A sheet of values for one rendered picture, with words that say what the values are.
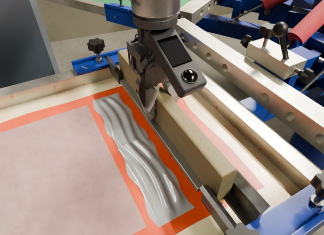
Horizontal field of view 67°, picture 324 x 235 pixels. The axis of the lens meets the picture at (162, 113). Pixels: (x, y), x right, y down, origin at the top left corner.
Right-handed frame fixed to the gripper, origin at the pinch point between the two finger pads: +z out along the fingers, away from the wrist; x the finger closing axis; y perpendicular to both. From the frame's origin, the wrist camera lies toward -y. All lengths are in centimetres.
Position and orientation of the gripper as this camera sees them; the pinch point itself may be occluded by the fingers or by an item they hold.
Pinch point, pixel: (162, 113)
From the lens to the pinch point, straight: 50.6
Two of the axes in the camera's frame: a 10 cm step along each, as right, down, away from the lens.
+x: -8.8, 3.3, -3.5
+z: 0.0, 7.3, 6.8
